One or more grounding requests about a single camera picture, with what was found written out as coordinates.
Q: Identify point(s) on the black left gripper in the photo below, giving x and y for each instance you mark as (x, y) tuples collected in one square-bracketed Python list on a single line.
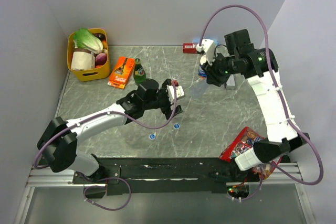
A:
[(167, 109)]

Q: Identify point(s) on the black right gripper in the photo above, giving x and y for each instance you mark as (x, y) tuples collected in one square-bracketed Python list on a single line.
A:
[(213, 77)]

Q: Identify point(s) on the clear plastic bottle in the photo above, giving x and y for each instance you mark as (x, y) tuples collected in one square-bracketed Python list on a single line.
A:
[(198, 88)]

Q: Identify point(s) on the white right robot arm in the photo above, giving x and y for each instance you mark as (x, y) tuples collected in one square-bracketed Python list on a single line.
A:
[(260, 69)]

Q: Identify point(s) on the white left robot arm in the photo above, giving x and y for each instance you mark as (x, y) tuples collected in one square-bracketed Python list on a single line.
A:
[(58, 145)]

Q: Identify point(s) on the green glass bottle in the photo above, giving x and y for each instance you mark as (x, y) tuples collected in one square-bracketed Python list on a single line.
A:
[(139, 74)]

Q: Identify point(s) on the toilet paper roll blue wrapper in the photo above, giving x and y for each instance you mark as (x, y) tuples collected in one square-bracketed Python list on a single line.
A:
[(201, 73)]

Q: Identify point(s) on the silver toothpaste box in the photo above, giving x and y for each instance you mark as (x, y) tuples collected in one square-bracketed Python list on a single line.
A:
[(230, 83)]

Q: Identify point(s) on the light blue packet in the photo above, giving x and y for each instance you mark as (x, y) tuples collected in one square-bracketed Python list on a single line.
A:
[(196, 41)]

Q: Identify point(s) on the red rectangular box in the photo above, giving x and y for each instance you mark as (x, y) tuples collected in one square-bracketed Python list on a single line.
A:
[(190, 48)]

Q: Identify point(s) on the orange razor box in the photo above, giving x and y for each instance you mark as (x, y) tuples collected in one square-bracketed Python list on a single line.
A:
[(121, 73)]

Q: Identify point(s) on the red snack bag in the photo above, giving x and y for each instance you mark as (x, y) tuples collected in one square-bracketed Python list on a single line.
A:
[(244, 141)]

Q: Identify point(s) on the yellow plastic basket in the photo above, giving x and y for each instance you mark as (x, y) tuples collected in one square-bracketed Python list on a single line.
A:
[(99, 72)]

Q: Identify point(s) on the red onion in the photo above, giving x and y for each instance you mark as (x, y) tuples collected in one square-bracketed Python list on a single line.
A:
[(100, 59)]

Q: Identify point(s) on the white paper wrapped package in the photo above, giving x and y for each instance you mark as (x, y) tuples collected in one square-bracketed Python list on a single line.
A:
[(82, 59)]

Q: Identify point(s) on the toy napa cabbage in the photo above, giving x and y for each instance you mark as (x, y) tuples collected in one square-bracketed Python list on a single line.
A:
[(84, 39)]

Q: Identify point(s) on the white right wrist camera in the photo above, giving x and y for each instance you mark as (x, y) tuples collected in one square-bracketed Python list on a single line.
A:
[(207, 47)]

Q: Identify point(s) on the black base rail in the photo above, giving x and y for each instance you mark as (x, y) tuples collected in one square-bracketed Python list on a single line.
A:
[(117, 176)]

